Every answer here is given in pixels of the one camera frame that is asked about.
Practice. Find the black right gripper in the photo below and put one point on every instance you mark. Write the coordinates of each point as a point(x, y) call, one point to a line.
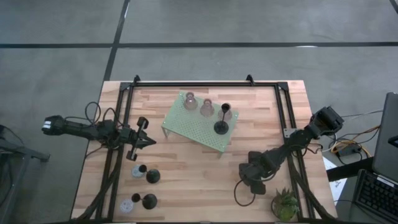
point(262, 165)

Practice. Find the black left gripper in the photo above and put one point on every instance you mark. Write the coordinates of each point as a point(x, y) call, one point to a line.
point(129, 136)

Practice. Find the grey glass votive holder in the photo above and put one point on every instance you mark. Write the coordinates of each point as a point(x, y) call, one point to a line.
point(135, 172)

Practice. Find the black metal candlestick holder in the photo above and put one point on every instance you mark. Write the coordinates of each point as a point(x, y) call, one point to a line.
point(221, 127)
point(149, 201)
point(153, 176)

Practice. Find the pink glass candle holder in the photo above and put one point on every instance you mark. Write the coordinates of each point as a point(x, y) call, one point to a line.
point(230, 115)
point(207, 109)
point(190, 101)

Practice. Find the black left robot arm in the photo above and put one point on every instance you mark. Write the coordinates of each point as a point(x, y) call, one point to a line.
point(81, 129)

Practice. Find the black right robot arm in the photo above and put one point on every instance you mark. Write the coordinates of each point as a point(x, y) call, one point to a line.
point(311, 130)

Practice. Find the potted green succulent plant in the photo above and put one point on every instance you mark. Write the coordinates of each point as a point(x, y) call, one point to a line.
point(284, 205)

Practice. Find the green perforated metal shelf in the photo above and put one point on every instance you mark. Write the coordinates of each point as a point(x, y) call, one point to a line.
point(192, 127)

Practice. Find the white paper sheet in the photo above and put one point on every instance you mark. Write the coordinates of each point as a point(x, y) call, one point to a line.
point(337, 186)

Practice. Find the black flat bar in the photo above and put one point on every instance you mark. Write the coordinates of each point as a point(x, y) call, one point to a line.
point(348, 169)

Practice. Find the black power adapter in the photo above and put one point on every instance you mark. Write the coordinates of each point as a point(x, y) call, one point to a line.
point(348, 151)

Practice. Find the grey metal cart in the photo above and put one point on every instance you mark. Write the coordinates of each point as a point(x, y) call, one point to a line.
point(18, 149)

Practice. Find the black keyboard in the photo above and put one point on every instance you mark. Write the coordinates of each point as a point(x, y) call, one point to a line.
point(377, 194)

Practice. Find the grey laptop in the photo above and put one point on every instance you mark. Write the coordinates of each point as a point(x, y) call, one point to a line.
point(385, 137)

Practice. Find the black aluminium frame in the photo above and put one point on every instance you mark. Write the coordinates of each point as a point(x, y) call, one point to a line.
point(202, 84)

